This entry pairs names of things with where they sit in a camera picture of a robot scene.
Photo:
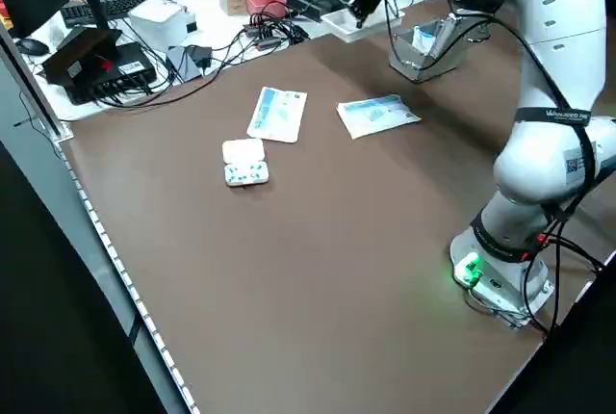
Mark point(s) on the white plastic partition tray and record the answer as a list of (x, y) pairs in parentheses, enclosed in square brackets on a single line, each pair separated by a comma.
[(351, 29)]

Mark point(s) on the white blue bandage packet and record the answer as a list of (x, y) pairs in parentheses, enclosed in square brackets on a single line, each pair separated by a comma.
[(424, 38)]

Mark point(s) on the silver aluminium first-aid case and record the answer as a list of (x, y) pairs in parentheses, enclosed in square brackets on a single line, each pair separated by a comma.
[(418, 69)]

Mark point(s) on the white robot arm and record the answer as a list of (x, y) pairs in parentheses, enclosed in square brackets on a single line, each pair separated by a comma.
[(539, 159)]

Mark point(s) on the open white pill box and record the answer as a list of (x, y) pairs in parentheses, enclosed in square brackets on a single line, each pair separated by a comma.
[(243, 163)]

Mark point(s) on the pink box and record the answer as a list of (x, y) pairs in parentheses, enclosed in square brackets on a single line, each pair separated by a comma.
[(267, 0)]

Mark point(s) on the blue white mask packet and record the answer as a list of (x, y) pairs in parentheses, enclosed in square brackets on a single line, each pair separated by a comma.
[(377, 115)]

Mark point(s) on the long white teal-striped packet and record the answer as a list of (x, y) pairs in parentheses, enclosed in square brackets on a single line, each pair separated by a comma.
[(278, 115)]

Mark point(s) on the black power adapter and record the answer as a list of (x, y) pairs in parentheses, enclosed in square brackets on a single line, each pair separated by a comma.
[(199, 55)]

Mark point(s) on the grey box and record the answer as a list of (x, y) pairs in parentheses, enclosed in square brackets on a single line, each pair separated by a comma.
[(180, 67)]

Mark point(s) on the white cube device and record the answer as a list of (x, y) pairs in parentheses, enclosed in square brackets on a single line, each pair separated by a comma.
[(159, 19)]

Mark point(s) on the black keyboard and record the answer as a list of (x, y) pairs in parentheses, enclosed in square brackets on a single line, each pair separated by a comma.
[(120, 5)]

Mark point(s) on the dark tilted flat box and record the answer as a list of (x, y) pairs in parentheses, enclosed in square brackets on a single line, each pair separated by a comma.
[(79, 53)]

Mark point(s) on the black computer mouse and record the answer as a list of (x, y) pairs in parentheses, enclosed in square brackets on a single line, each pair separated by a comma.
[(31, 46)]

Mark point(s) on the black network switch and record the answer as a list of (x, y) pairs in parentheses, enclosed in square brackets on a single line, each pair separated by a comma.
[(120, 72)]

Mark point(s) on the aluminium frame rail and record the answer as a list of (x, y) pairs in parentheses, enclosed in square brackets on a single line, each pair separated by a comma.
[(29, 82)]

